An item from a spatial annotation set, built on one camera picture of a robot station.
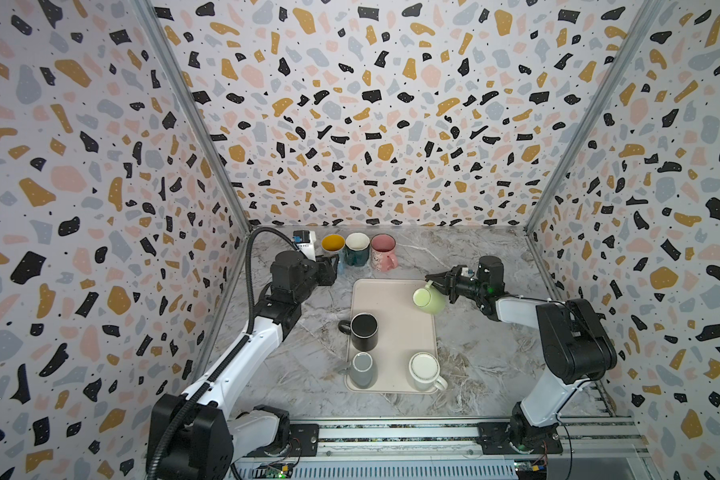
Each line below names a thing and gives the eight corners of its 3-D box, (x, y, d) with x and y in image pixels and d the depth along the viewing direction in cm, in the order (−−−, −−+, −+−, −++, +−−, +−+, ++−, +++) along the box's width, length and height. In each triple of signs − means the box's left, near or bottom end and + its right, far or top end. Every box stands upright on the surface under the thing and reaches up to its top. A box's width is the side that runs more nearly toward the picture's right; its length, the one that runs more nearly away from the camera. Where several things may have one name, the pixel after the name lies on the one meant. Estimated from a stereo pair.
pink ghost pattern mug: (370, 278, 109) (370, 256, 99) (370, 256, 116) (370, 233, 106) (395, 278, 109) (397, 256, 99) (394, 256, 116) (396, 233, 106)
